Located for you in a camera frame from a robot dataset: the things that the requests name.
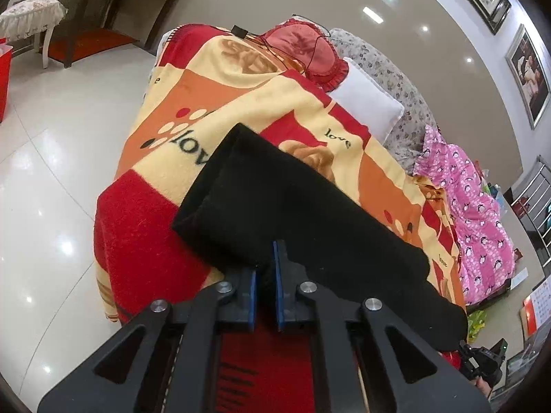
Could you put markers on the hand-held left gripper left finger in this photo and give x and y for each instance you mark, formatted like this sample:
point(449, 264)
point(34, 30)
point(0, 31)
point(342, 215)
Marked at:
point(249, 294)

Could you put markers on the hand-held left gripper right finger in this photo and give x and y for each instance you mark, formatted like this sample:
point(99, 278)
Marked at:
point(279, 292)

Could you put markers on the black pants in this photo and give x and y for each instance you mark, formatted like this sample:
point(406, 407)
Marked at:
point(301, 206)

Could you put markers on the green plastic bag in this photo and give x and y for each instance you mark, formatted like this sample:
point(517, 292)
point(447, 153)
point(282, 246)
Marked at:
point(477, 327)

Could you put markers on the red and white box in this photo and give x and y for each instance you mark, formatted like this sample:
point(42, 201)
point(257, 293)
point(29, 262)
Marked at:
point(536, 309)

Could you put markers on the white paper sheet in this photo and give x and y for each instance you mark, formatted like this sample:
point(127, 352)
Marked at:
point(518, 277)

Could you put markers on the red orange printed blanket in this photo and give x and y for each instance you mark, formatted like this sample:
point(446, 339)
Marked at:
point(150, 223)

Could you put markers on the pink penguin print blanket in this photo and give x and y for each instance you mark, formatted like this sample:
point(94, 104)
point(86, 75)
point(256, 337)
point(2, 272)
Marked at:
point(469, 206)

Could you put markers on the metal railing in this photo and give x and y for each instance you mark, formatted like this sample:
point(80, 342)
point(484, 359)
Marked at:
point(536, 206)

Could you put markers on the white pillow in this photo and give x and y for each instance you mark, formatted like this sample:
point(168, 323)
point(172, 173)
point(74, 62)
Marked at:
point(366, 99)

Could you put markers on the red ruffled pillow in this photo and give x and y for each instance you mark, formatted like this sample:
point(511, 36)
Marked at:
point(297, 47)

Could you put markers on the grey floral bed cover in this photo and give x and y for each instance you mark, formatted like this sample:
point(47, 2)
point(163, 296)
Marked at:
point(387, 64)

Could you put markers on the small black adapter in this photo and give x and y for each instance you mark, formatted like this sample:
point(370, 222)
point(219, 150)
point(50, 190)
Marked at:
point(239, 31)

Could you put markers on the silver framed photo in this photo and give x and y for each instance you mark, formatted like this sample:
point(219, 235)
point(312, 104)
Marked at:
point(531, 73)

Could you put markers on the red floor mat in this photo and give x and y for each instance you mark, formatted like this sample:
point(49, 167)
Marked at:
point(94, 41)

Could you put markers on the red plastic bin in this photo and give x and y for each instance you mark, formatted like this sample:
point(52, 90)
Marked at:
point(4, 81)

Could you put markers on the white chair with floral cushion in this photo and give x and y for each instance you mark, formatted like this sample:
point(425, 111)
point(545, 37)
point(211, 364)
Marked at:
point(30, 13)

